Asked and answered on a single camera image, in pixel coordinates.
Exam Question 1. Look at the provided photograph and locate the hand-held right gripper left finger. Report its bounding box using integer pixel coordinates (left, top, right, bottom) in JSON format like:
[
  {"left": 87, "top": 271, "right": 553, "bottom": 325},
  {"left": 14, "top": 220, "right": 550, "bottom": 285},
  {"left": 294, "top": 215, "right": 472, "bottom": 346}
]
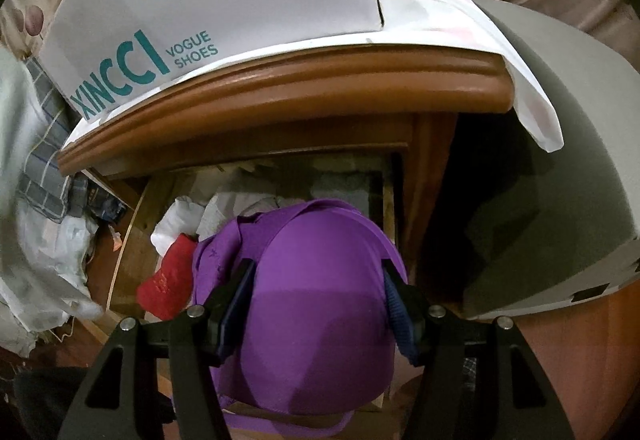
[{"left": 57, "top": 257, "right": 258, "bottom": 440}]

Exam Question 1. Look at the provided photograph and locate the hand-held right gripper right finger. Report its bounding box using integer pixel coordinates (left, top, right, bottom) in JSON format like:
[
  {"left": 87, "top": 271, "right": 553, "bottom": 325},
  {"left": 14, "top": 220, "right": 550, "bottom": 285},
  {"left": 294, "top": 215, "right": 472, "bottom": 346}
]
[{"left": 381, "top": 257, "right": 576, "bottom": 440}]

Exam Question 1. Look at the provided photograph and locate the purple underwear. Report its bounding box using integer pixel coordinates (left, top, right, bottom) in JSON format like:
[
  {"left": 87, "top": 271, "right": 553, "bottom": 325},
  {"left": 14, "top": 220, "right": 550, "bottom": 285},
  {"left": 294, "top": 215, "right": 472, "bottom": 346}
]
[{"left": 170, "top": 199, "right": 410, "bottom": 436}]

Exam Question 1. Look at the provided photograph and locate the white underwear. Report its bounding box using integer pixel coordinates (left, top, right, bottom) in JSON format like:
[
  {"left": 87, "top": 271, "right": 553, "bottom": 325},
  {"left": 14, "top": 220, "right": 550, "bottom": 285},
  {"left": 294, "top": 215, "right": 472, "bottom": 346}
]
[{"left": 150, "top": 197, "right": 211, "bottom": 256}]

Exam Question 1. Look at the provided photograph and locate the cream drawer liner paper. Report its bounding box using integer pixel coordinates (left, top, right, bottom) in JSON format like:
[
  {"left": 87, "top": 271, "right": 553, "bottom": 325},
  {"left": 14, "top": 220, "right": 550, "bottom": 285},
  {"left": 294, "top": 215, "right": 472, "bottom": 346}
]
[{"left": 310, "top": 170, "right": 381, "bottom": 211}]

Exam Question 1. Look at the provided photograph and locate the red cloth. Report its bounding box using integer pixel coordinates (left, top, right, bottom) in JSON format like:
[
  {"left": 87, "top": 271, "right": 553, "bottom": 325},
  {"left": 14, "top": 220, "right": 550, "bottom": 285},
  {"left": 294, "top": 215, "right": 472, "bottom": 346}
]
[{"left": 136, "top": 234, "right": 198, "bottom": 321}]

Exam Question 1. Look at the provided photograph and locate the white fuzzy cloth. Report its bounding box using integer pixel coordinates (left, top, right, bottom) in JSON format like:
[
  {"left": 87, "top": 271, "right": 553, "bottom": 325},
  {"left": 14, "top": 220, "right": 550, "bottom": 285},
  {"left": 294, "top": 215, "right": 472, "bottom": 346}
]
[{"left": 197, "top": 190, "right": 281, "bottom": 241}]

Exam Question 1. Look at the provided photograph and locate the blue snack packet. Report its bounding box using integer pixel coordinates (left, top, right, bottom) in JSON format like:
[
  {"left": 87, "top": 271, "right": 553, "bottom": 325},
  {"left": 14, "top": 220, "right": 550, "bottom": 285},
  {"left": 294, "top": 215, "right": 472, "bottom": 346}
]
[{"left": 75, "top": 175, "right": 126, "bottom": 223}]

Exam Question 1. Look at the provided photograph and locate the white plastic bag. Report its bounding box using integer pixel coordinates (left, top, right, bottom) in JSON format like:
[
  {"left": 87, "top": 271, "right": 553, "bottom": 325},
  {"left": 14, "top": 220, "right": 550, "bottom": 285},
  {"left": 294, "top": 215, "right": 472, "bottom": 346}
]
[{"left": 0, "top": 200, "right": 101, "bottom": 356}]

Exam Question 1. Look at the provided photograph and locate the dark cloth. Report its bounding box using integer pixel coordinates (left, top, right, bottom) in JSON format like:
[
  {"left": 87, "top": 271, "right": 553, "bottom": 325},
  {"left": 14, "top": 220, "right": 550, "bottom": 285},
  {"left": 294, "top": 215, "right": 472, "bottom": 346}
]
[{"left": 12, "top": 365, "right": 81, "bottom": 426}]

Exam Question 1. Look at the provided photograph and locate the wooden nightstand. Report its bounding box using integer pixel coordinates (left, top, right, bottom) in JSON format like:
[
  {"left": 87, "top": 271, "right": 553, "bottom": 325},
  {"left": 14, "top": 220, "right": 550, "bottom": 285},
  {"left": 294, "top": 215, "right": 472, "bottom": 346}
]
[{"left": 57, "top": 43, "right": 516, "bottom": 281}]

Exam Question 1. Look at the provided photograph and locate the plaid cloth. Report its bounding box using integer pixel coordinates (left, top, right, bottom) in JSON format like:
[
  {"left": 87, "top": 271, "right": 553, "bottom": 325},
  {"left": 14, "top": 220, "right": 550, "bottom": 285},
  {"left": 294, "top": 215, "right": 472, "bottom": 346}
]
[{"left": 17, "top": 55, "right": 86, "bottom": 221}]

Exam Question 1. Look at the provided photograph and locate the pale blurred cloth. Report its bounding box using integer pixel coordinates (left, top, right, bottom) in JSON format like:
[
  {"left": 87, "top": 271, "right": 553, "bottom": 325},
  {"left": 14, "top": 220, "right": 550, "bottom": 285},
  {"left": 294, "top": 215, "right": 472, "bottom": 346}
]
[{"left": 0, "top": 45, "right": 46, "bottom": 231}]

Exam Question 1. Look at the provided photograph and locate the white patterned cloth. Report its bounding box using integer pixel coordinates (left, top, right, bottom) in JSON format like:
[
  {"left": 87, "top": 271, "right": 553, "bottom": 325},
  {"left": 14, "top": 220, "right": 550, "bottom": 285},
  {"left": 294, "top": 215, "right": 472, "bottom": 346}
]
[{"left": 62, "top": 0, "right": 565, "bottom": 153}]

